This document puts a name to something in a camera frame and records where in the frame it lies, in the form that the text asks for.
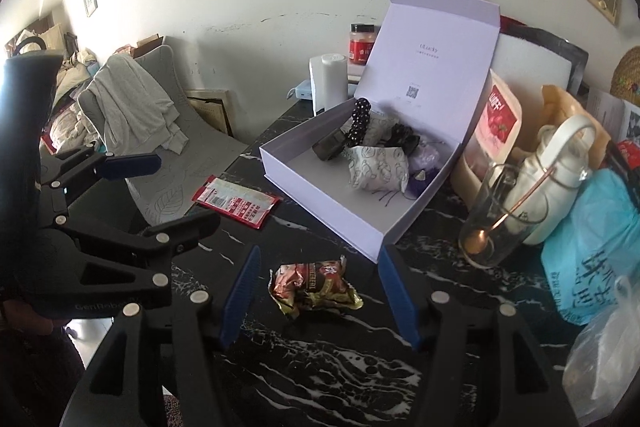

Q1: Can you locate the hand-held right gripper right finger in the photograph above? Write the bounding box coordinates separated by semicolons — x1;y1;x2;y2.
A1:
377;245;583;427

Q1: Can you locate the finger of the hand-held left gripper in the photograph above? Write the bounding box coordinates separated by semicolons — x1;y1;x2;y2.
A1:
40;146;162;200
55;209;221;269

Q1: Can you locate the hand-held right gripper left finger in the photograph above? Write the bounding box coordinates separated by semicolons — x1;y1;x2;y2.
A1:
60;245;263;427

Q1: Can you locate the brown gold snack wrapper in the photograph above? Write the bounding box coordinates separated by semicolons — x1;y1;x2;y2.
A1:
268;255;364;319

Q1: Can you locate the purple tasselled sachet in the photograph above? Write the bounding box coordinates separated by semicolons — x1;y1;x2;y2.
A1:
370;142;453;208

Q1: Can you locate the lavender gift box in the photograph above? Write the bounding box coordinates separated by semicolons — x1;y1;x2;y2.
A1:
259;0;501;264

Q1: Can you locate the person's left forearm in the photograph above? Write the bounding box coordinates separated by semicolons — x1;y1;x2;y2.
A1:
0;332;86;427

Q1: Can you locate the person's left hand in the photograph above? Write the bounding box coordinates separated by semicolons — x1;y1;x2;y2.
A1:
0;299;66;338

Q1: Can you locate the flat red sachet packet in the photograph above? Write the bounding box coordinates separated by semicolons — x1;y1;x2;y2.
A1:
192;175;282;232

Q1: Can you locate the pile of clothes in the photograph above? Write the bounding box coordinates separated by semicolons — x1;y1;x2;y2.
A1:
5;22;101;152

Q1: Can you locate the grey chair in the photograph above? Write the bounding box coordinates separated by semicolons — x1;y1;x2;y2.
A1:
77;44;251;228

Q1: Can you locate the copper spoon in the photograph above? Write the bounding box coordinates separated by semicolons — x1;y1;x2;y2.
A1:
465;167;558;255

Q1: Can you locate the brown cardboard box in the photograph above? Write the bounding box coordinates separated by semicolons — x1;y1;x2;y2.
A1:
131;34;166;60

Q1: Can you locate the clear glass cup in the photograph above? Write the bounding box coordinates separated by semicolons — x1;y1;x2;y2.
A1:
459;163;550;269

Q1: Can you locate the white printed sachet pillow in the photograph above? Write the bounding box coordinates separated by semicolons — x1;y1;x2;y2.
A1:
362;114;401;148
345;146;411;192

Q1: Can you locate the dark hair clip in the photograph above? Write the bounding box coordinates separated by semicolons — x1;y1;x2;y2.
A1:
312;129;347;162

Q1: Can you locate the black hair claw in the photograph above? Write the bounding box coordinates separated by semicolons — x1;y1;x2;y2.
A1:
387;122;422;155

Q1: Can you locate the light blue power bank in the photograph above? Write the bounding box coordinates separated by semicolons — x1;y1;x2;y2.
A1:
287;80;315;102

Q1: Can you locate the black polka dot scrunchie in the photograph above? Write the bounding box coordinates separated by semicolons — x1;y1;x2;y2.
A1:
347;97;373;142

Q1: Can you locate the white kettle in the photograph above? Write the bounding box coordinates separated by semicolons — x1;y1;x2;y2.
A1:
505;114;598;247

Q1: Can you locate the blue plastic bag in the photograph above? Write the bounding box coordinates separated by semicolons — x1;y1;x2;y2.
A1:
540;167;640;327

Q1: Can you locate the white paper towel roll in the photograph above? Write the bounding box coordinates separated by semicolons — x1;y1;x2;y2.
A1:
309;53;348;115

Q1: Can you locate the red snack bag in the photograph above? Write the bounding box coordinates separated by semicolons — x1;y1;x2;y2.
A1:
452;69;523;198

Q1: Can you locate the clear plastic bag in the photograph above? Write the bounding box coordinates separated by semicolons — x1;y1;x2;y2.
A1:
562;277;640;427

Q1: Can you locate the red spice jar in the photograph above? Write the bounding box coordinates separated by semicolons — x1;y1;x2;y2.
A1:
348;23;377;66

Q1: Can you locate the brown paper bag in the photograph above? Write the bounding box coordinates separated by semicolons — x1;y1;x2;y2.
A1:
515;84;598;168

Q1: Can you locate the red snack packet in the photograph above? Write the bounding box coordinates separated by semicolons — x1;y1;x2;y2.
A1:
612;139;640;168

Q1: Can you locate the white foam board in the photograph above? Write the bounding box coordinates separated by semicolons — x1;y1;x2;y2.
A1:
487;34;573;108

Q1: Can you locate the white paper leaflet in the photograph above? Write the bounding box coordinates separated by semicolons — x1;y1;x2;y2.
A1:
585;87;626;142

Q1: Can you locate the black and white photo print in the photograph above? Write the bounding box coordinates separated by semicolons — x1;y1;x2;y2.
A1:
620;107;640;142

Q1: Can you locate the woven straw hat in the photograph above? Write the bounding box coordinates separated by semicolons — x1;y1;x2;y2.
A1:
610;47;640;105

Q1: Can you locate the wooden picture frame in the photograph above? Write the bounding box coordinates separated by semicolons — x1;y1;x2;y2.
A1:
186;88;236;138

